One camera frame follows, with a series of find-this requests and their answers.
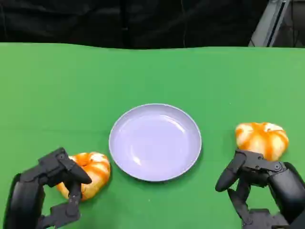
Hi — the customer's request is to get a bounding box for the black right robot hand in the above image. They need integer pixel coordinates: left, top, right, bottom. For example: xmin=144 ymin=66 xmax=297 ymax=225
xmin=215 ymin=148 xmax=305 ymax=229

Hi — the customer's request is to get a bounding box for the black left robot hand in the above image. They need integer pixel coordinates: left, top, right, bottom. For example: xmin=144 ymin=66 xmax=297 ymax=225
xmin=0 ymin=147 xmax=92 ymax=229

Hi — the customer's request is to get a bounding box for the orange white toy bread roll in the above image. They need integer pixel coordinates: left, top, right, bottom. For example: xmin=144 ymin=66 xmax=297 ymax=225
xmin=56 ymin=152 xmax=111 ymax=202
xmin=235 ymin=122 xmax=289 ymax=161

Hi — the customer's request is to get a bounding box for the lilac plate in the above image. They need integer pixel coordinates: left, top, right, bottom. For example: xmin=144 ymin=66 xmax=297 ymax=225
xmin=109 ymin=103 xmax=202 ymax=183

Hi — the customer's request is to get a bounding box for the black backdrop curtain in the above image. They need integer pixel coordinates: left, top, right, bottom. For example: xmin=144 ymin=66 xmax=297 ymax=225
xmin=0 ymin=0 xmax=270 ymax=50

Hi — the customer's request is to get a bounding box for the grey metal frame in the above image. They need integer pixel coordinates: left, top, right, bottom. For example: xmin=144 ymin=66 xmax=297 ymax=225
xmin=247 ymin=0 xmax=292 ymax=47

